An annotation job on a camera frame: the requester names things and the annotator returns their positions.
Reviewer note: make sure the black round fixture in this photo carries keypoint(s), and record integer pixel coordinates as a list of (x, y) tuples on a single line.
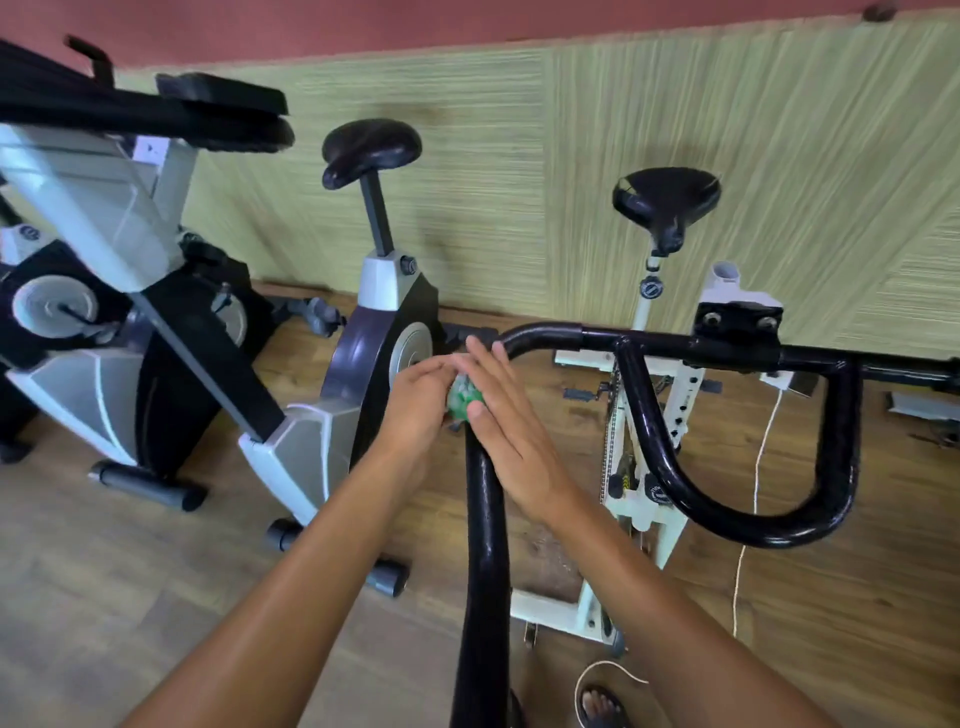
[(879, 12)]

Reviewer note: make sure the person's left forearm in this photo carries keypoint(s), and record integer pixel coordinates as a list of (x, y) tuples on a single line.
[(285, 600)]

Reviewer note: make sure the green checkered cleaning cloth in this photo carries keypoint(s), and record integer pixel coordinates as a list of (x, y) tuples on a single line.
[(462, 398)]

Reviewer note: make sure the black sandal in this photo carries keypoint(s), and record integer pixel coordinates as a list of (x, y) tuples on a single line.
[(603, 708)]

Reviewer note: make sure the person's right hand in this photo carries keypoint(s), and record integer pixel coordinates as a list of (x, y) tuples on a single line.
[(518, 443)]

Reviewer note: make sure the person's right forearm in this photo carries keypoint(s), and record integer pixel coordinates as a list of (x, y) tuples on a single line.
[(675, 630)]

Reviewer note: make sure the black and grey upright bike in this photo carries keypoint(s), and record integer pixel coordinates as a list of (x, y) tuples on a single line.
[(300, 450), (75, 383)]

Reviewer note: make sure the white power socket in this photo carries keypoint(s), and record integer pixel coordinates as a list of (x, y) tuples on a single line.
[(777, 380)]

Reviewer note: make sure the person's left hand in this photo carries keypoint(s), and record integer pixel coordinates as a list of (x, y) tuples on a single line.
[(417, 413)]

